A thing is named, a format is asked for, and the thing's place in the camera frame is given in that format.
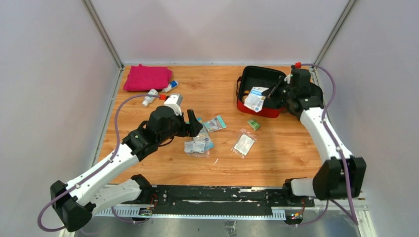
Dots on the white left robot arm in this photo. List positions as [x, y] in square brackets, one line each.
[76, 201]

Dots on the teal edged small packet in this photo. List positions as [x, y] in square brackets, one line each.
[215, 124]

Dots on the white tube blue label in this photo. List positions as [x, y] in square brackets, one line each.
[173, 84]

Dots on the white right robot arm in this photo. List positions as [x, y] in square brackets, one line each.
[341, 174]

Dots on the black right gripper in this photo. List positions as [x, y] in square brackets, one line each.
[278, 81]

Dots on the aluminium frame rail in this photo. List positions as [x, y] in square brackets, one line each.
[88, 4]

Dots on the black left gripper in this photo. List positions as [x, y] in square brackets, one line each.
[190, 129]

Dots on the white blue paper packet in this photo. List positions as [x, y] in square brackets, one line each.
[255, 99]

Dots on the blue cotton swab packet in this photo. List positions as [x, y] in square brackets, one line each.
[203, 137]

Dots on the black red medicine case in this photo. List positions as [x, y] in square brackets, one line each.
[273, 106]

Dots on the pink folded cloth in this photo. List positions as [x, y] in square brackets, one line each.
[145, 78]

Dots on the clear bag white gauze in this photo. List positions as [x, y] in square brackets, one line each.
[244, 143]

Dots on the small green box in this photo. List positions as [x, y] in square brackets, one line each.
[254, 124]

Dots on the clear bag small sachets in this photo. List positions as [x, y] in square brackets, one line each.
[198, 149]

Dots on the white bottle green label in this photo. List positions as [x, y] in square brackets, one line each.
[151, 96]

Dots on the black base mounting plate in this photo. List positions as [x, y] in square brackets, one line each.
[223, 201]

